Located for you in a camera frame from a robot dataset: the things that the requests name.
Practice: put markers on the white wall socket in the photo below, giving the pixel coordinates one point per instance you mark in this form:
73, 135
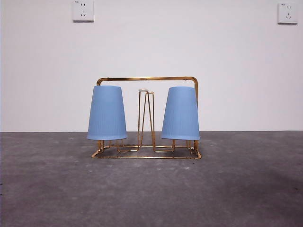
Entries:
287, 13
82, 11

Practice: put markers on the blue ribbed cup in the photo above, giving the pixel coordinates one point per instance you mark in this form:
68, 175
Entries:
180, 113
107, 113

